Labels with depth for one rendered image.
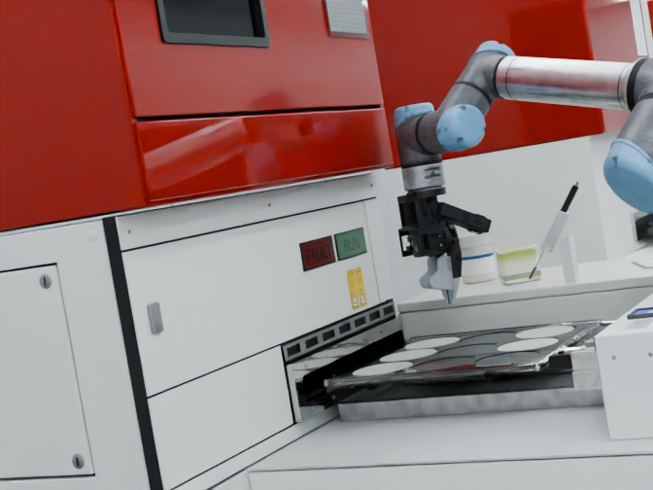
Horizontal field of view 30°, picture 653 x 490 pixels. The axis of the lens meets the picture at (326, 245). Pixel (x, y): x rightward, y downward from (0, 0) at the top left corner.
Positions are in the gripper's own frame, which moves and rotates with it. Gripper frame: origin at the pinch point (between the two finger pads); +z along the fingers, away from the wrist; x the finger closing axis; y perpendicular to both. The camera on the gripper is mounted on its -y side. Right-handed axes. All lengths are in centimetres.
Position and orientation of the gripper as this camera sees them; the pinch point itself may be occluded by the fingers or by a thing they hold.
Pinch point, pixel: (453, 297)
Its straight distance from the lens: 223.2
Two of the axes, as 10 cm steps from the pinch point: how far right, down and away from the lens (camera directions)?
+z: 1.6, 9.9, 0.5
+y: -8.9, 1.7, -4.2
